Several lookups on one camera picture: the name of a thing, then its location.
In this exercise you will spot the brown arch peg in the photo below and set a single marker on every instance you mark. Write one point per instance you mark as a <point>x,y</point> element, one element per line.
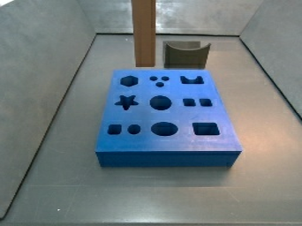
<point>144,32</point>

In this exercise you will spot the blue shape sorter block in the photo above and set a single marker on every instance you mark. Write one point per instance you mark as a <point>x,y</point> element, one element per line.
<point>164,120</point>

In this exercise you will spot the grey arch-shaped holder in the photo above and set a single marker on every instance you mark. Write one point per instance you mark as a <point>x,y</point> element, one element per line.
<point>184,54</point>

